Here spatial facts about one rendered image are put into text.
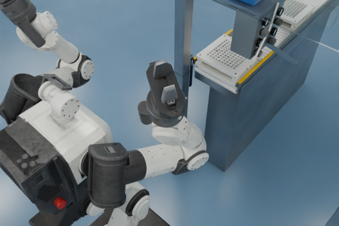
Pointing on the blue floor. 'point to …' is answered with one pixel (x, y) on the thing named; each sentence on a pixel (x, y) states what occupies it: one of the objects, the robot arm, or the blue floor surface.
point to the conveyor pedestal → (253, 107)
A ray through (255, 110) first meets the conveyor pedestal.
